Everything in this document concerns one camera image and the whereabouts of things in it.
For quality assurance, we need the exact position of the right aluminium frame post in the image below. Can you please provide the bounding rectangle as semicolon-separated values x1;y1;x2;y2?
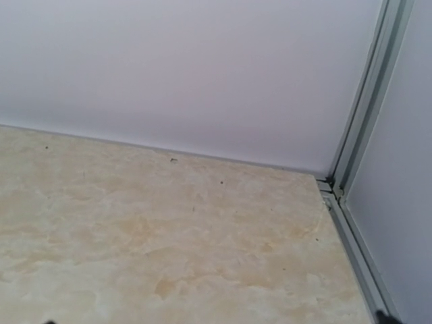
329;1;414;200

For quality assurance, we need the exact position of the right side aluminium rail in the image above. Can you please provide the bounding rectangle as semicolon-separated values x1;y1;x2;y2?
321;192;400;323

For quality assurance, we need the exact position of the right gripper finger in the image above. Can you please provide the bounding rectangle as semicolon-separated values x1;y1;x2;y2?
375;310;400;324

